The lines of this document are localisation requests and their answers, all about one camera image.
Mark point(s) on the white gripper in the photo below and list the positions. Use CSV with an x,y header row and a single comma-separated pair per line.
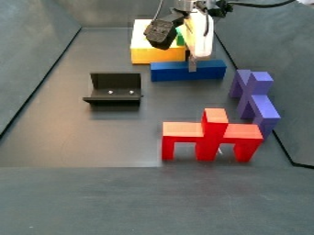
x,y
196,30

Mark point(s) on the blue bar block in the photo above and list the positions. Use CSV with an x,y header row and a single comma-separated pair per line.
x,y
175,71

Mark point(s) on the yellow slotted board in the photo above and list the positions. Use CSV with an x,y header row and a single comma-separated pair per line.
x,y
143,53

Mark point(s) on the green bar block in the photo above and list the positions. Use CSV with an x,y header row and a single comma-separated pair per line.
x,y
179,38

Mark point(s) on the purple cross block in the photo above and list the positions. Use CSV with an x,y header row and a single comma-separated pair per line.
x,y
250,87

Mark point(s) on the red bridge block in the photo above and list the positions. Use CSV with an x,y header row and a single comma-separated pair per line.
x,y
207,134

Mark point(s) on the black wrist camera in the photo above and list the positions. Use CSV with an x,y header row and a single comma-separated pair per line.
x,y
160,31

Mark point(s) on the black angle bracket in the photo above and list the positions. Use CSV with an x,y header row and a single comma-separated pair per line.
x,y
115,87

